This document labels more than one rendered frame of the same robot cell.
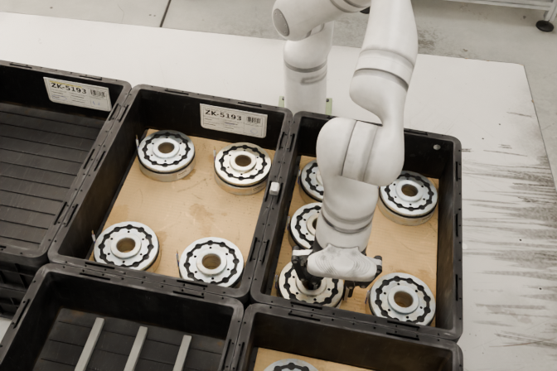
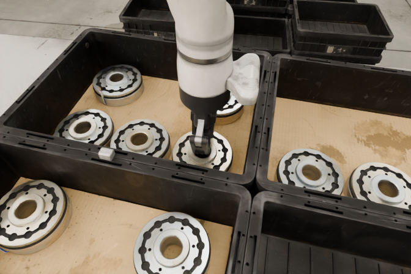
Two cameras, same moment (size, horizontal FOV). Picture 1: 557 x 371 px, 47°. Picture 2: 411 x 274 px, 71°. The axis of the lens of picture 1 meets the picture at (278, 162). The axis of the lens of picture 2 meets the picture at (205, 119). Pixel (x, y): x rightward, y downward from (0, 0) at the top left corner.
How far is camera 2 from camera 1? 0.72 m
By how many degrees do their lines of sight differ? 53
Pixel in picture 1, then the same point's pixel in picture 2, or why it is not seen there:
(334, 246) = (230, 75)
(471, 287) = not seen: hidden behind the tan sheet
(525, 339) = not seen: hidden behind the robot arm
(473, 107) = (21, 63)
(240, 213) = (95, 222)
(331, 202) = (223, 27)
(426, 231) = (150, 82)
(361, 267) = (251, 61)
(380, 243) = (156, 109)
